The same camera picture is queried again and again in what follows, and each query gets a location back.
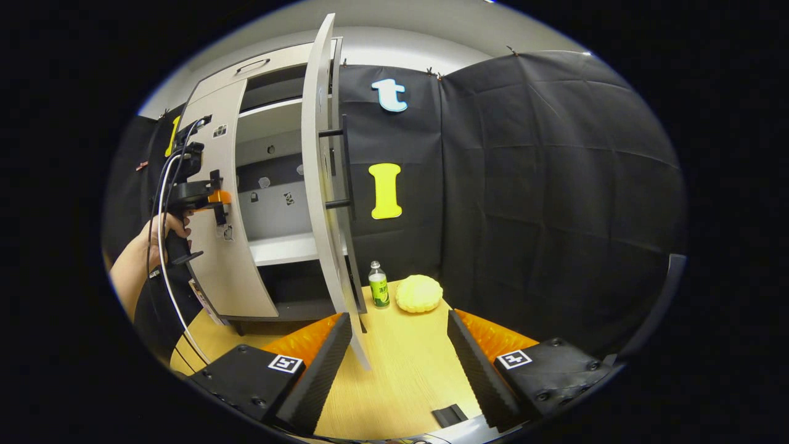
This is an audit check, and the grey double-door shoe cabinet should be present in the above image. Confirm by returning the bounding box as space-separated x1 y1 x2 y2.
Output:
176 37 370 337

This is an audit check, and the beige cabinet drawer front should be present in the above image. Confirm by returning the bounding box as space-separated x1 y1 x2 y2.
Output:
196 41 338 87

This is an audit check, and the white cable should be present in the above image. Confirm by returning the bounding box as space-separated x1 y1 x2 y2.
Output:
157 120 211 366

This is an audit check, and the black cable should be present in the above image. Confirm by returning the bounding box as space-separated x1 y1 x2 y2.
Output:
147 120 201 371

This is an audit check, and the cabinet door with camera sticker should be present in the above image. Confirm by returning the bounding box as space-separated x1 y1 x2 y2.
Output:
176 79 279 319

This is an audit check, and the black door handle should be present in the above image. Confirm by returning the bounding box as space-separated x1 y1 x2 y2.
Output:
318 114 357 220
210 169 226 226

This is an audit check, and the small black block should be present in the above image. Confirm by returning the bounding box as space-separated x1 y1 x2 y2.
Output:
431 404 469 429

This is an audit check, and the yellow bumpy round toy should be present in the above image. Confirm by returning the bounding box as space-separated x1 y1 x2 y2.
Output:
395 274 444 314

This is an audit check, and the black backdrop cloth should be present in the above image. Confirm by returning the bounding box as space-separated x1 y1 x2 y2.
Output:
102 49 688 364

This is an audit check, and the cabinet door with headphone sticker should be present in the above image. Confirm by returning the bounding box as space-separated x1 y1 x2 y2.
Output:
301 14 372 371

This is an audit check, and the green label plastic bottle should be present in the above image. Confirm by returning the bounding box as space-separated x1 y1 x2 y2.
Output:
368 260 390 309

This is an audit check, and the white cabinet shelf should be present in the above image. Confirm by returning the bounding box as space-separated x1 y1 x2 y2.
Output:
247 231 347 267
237 96 333 119

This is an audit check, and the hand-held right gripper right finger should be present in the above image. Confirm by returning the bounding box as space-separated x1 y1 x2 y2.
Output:
447 308 617 432

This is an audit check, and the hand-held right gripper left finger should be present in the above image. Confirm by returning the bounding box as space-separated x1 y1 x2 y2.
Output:
185 313 353 436

